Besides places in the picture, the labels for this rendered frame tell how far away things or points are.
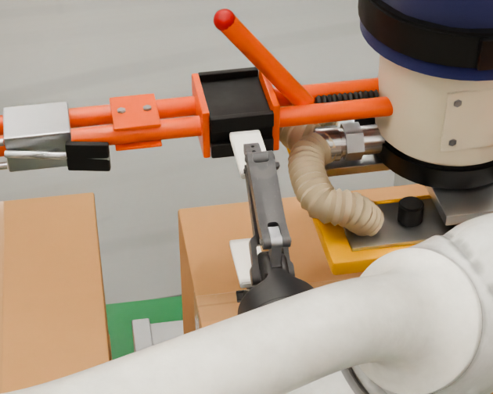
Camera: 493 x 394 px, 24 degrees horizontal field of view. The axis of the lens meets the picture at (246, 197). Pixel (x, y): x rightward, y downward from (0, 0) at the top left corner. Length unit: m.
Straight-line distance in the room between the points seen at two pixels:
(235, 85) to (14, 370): 0.84
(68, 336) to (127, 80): 1.78
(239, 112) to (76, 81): 2.48
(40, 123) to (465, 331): 0.60
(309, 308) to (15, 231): 1.56
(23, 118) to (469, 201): 0.49
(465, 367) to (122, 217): 2.37
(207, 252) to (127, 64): 2.28
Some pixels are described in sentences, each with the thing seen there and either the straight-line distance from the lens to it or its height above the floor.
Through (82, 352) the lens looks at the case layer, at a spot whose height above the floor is 0.54.
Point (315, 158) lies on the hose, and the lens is 1.26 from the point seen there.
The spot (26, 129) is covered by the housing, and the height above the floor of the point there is 1.25.
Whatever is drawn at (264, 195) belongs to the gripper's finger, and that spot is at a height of 1.31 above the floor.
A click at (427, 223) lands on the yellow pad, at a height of 1.13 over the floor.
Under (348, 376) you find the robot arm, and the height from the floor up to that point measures 1.32.
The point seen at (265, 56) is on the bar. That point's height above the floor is 1.31.
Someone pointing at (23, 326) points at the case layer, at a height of 0.54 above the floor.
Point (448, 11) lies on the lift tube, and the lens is 1.15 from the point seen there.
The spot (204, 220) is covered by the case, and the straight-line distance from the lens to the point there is 1.56.
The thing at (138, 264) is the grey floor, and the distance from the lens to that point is 2.94.
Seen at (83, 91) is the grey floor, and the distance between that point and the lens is 3.63.
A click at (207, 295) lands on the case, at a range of 1.45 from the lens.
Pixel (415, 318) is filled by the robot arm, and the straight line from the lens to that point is 0.74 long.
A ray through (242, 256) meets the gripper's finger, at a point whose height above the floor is 1.17.
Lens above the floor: 1.93
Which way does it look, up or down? 38 degrees down
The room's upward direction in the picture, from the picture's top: straight up
